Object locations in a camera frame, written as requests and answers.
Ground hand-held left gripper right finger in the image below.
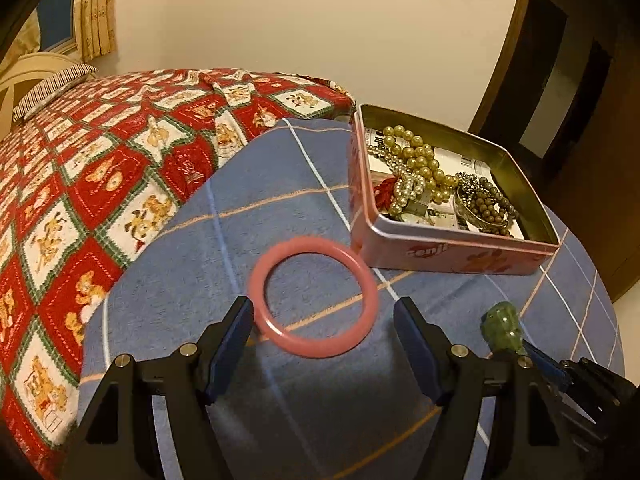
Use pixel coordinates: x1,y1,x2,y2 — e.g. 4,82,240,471
393,296,596,480

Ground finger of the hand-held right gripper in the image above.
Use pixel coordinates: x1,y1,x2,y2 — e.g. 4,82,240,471
525,342,571,392

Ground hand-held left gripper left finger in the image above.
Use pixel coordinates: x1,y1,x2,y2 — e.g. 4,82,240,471
60,296,256,480

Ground pink bangle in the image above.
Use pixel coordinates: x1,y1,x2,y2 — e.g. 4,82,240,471
248,240,379,359

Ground pink tin box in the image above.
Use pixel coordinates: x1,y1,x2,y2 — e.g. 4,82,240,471
348,104,560,277

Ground silver mesh-band wristwatch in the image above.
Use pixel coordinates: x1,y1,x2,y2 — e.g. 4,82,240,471
397,199,438,225

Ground silver bangle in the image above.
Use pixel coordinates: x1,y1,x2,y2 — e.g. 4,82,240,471
452,187,511,231

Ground small white pearl necklace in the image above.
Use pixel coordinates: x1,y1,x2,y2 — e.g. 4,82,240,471
367,142,431,221

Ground brown bead bracelet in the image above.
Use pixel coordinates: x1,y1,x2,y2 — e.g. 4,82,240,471
469,187,521,237

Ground large gold pearl necklace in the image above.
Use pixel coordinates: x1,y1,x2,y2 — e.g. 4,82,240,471
382,125,458,206

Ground blue plaid tablecloth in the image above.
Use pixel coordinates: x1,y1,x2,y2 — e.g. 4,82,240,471
75,117,626,480

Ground red thread ornament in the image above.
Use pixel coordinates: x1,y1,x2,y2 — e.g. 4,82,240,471
374,176,401,209

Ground red patchwork quilt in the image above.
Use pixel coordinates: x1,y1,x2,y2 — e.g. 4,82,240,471
0,67,357,466

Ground dark wooden door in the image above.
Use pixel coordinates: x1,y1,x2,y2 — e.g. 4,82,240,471
467,0,640,301

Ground striped pillow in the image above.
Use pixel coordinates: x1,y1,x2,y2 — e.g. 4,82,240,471
12,63,98,122

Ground cream bed headboard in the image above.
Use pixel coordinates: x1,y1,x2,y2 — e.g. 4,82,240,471
0,52,81,133

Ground yellow patterned curtain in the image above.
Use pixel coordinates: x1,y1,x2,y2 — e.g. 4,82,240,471
75,0,118,61

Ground window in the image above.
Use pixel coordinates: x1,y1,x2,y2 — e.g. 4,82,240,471
37,0,81,53

